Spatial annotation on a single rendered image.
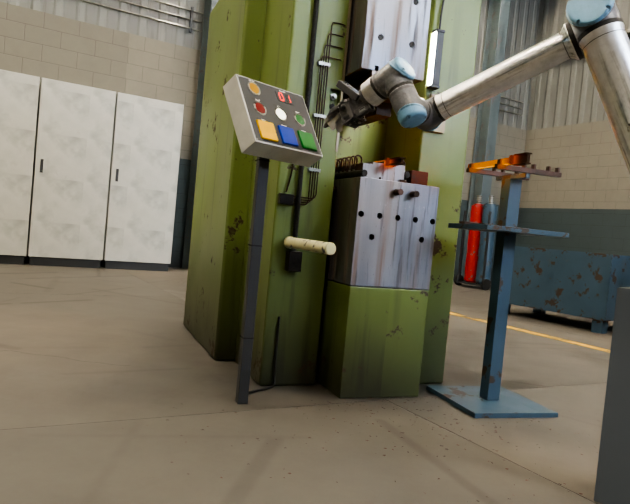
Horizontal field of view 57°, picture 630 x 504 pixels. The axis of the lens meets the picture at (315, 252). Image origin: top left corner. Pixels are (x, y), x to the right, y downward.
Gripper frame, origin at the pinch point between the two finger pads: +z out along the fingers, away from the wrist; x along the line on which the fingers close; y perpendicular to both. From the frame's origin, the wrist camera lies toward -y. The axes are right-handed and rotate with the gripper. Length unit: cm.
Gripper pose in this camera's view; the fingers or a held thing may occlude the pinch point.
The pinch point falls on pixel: (326, 123)
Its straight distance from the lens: 216.0
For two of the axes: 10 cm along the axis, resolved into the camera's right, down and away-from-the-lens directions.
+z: -6.8, 4.2, 6.1
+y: 2.8, 9.1, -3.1
